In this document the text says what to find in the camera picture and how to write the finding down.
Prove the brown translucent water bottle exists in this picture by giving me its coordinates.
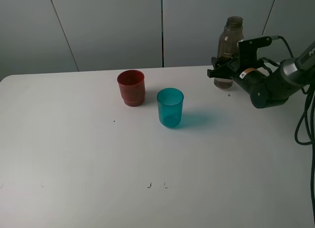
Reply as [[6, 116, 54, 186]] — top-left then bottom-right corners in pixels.
[[213, 16, 244, 89]]

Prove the red plastic cup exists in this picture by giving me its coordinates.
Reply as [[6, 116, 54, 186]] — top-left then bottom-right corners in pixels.
[[117, 70, 146, 107]]

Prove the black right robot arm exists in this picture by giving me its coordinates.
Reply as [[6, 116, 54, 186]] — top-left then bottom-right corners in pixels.
[[207, 36, 315, 109]]

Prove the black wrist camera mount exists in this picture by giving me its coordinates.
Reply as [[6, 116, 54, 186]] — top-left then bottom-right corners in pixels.
[[238, 36, 272, 70]]

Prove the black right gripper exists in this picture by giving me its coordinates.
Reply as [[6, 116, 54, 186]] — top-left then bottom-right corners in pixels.
[[207, 55, 290, 109]]

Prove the teal translucent plastic cup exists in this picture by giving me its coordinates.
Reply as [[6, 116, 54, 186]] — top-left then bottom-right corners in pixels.
[[157, 88, 184, 128]]

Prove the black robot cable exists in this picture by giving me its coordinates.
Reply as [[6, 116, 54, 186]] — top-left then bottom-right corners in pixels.
[[270, 35, 315, 228]]

